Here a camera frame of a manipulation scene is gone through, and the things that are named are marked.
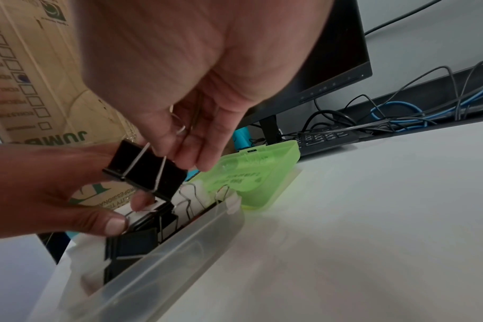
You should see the person's left hand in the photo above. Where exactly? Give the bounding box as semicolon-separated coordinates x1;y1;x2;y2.
0;141;157;241

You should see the person's right hand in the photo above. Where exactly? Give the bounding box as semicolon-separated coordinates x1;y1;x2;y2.
72;0;336;173

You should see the brown cardboard box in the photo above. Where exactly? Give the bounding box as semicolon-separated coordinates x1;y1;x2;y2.
0;0;147;208

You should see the black computer monitor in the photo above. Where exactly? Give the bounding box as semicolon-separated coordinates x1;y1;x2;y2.
233;0;374;149

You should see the black keyboard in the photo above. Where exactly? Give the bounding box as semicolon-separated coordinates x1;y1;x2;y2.
279;124;362;158

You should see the white desk divider panel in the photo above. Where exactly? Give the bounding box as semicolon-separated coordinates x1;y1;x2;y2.
357;0;483;108

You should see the thin black keyboard cable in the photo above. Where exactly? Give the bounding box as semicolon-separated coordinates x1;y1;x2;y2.
300;94;382;133

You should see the blue network cable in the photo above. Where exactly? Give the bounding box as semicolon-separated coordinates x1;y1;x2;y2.
370;75;483;128

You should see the black desk cable tray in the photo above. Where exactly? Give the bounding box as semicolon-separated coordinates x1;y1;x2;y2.
337;64;483;136

